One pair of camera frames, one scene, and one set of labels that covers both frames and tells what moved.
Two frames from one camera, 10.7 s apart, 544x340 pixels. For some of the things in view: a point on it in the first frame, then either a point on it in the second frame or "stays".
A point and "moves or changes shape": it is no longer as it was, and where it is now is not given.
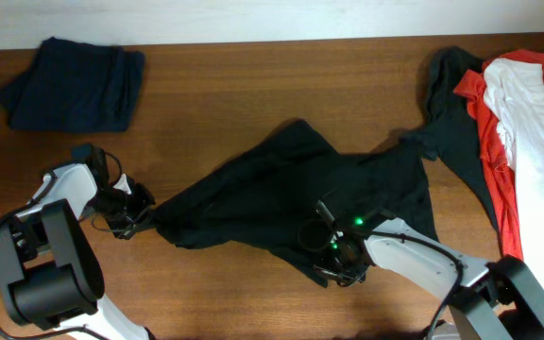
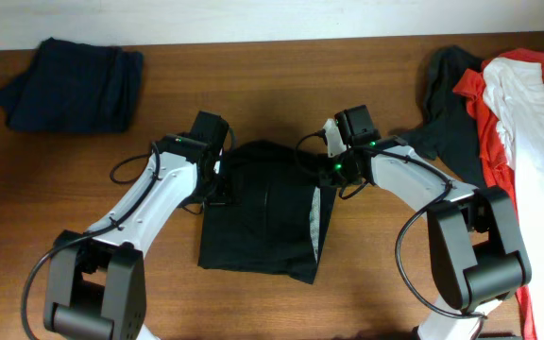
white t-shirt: (543, 166) stays
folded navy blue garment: (72, 86) stays
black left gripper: (135, 211) -> (216, 190)
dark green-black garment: (450, 134) stays
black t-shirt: (261, 199) moves or changes shape
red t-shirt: (495, 157) stays
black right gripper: (328, 243) -> (327, 175)
